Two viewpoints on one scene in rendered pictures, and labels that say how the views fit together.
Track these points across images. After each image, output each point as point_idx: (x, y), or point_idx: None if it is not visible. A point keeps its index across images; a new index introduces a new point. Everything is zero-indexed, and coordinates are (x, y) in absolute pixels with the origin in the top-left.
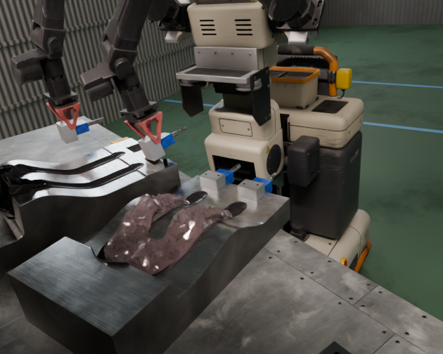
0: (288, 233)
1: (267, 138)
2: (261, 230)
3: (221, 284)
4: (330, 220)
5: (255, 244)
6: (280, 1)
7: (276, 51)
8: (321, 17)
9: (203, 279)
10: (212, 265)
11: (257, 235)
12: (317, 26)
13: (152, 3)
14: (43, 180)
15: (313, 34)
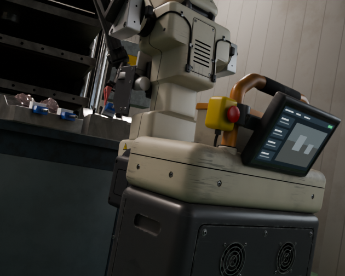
0: (2, 118)
1: (129, 137)
2: (6, 107)
3: None
4: None
5: (3, 112)
6: (98, 3)
7: (177, 64)
8: (109, 9)
9: None
10: None
11: (5, 108)
12: (103, 15)
13: (102, 23)
14: (100, 111)
15: (118, 26)
